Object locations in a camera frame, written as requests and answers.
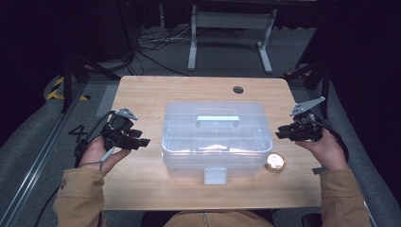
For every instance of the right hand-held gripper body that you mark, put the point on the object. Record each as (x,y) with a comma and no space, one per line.
(307,129)

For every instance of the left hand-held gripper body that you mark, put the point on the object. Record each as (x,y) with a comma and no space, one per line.
(118,127)

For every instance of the round gold tin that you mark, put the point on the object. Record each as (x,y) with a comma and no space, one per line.
(275,162)

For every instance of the clear plastic storage box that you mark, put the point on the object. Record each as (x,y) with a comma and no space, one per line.
(217,138)

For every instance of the person's right hand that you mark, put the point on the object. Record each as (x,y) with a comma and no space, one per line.
(327,151)

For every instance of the person's left hand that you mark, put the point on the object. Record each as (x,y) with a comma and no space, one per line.
(94,154)

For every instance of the black tripod stand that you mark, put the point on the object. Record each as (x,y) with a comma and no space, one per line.
(67,82)
(324,82)

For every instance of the yellow black hazard tape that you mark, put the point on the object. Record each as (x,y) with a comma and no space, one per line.
(54,93)

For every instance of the person's torso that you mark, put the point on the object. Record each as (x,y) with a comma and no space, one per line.
(217,219)

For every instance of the metal floor rail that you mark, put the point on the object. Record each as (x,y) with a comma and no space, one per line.
(34,164)
(370,214)

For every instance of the white metal stand frame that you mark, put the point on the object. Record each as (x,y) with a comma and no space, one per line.
(231,20)

